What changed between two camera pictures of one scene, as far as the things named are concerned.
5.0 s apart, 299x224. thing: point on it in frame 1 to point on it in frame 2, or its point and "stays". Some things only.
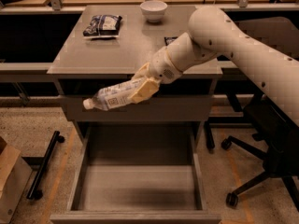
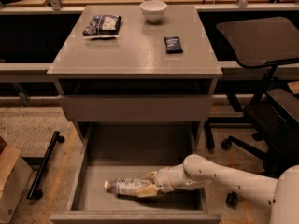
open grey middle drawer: (136, 173) stays
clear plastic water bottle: (112, 95) to (126, 186)
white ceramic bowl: (153, 10) stays
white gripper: (162, 66) to (163, 180)
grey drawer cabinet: (105, 45) stays
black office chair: (277, 133) stays
